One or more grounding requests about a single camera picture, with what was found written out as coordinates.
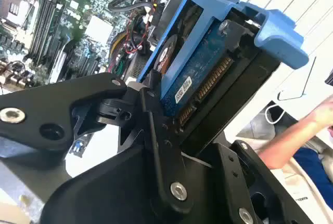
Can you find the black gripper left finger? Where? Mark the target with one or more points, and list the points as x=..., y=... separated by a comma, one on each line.
x=31, y=125

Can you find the person's hand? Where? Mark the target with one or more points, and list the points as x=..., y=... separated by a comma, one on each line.
x=326, y=112

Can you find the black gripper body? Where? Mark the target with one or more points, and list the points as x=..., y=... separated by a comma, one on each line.
x=109, y=195

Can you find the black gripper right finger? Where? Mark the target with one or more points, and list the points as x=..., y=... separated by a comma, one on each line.
x=234, y=172

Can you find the hard disk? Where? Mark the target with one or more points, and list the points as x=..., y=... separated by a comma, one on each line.
x=197, y=60

